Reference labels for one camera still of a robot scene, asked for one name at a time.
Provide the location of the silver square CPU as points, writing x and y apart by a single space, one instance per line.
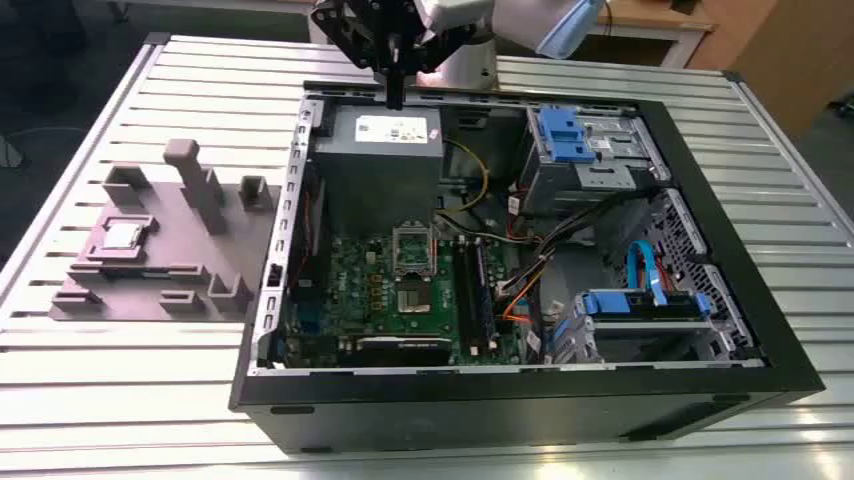
123 236

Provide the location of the CPU socket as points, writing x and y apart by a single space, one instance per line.
415 301

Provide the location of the silver drive cage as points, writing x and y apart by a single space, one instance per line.
601 180

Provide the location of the blue plastic drive clip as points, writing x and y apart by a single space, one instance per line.
563 125
575 151

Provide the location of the silver disk bay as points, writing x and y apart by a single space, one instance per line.
654 326

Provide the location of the black installed RAM stick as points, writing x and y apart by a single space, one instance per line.
483 295

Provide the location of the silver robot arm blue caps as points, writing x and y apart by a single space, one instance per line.
470 65

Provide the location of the green RAM stick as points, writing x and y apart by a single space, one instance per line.
134 274

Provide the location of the green motherboard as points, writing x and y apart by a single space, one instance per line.
363 322

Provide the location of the grey power supply unit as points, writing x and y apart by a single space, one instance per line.
374 175

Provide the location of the hard disk in blue carrier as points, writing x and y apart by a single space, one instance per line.
610 304

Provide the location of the black open PC case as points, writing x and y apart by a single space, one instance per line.
467 415

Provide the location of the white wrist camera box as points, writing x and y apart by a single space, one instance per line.
454 12

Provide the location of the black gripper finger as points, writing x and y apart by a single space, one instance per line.
434 50
347 30

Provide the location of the grey plastic parts rack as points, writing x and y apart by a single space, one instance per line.
174 235

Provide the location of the wooden cabinet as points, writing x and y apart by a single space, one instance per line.
794 55

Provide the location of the black graphics card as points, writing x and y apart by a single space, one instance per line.
401 350

